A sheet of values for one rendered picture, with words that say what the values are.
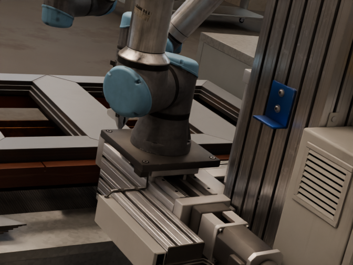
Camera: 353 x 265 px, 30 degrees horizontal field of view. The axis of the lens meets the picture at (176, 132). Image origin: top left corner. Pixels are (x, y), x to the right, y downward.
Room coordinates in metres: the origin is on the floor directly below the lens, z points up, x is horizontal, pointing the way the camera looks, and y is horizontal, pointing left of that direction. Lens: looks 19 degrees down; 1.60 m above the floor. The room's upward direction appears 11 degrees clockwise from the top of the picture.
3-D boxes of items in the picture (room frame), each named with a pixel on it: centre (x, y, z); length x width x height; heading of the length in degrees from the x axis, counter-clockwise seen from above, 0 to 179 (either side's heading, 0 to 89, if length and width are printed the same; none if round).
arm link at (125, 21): (1.96, 0.19, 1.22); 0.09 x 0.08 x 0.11; 90
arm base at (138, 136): (1.54, 0.03, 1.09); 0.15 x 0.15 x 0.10
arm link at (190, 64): (1.53, 0.04, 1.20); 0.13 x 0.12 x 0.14; 151
